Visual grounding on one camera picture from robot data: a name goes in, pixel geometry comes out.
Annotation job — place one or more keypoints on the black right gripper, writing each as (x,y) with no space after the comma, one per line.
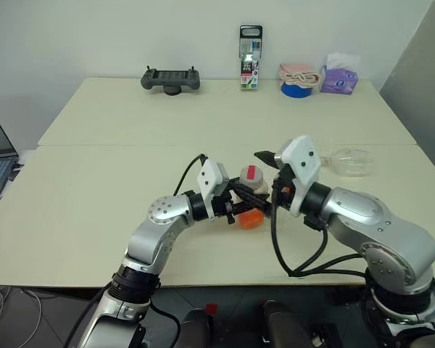
(284,190)

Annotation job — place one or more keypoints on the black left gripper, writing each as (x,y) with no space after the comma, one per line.
(223,207)

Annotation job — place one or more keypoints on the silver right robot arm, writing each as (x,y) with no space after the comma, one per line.
(380,232)

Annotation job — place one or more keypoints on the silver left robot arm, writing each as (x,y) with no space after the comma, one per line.
(156,235)

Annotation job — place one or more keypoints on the blue tape roll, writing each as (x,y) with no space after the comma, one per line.
(295,89)

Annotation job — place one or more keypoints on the pink folded cloth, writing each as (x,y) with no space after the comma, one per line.
(299,74)

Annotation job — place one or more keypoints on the pack of coloured markers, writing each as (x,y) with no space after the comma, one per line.
(250,59)

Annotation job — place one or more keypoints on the small red tag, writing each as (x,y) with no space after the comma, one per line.
(211,309)

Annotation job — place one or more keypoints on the purple tissue box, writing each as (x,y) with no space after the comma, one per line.
(340,78)

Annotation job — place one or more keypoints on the dark rounded shape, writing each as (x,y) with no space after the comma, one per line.
(197,328)
(284,324)

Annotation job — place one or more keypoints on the round black controller stand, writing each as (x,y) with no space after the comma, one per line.
(172,90)

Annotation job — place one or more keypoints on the dark grey handheld controller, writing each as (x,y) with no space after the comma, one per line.
(170,78)

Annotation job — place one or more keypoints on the grey partition panel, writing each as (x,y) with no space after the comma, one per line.
(420,72)

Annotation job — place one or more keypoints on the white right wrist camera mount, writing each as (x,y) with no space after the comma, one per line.
(301,156)

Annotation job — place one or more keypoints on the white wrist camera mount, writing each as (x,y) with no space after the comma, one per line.
(301,156)
(211,176)

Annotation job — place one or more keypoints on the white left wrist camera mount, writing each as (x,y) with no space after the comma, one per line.
(211,176)

